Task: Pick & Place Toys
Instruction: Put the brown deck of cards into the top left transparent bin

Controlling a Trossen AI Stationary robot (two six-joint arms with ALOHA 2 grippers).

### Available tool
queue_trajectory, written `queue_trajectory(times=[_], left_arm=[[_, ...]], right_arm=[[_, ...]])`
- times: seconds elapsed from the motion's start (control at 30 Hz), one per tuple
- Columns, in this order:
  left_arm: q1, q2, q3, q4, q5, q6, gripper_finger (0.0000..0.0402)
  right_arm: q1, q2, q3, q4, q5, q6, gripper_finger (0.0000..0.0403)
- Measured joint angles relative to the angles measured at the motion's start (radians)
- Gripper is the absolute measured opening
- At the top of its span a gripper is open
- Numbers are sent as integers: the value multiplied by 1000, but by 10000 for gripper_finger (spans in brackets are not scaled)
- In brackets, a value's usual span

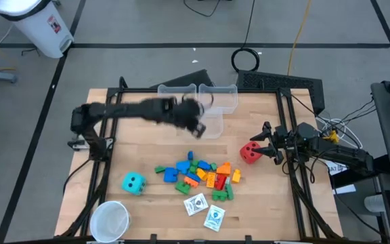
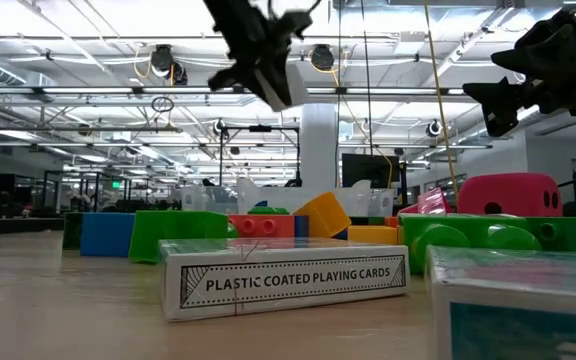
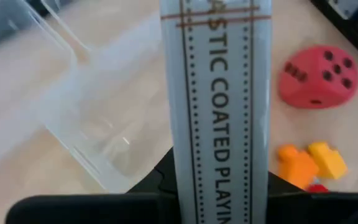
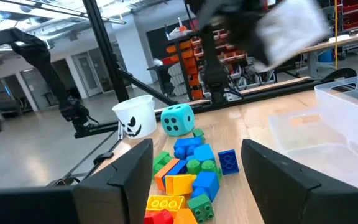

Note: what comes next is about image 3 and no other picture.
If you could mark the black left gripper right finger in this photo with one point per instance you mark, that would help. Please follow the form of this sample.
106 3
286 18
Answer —
322 211

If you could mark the orange toy block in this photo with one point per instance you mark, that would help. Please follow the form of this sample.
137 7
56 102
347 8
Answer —
297 168

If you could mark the clear plastic bin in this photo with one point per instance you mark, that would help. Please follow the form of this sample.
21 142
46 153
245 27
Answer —
57 93

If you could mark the red toy block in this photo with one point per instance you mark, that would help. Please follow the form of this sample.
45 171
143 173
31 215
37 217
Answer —
317 188

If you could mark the yellow toy block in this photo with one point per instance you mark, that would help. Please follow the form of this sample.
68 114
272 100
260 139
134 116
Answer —
329 160

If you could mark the red foam die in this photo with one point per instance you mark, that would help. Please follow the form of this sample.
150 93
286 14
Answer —
315 84

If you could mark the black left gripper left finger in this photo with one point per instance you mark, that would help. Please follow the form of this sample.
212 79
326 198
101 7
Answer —
104 211

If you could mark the black-print playing card deck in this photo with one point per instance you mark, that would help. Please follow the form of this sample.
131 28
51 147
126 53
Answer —
216 109

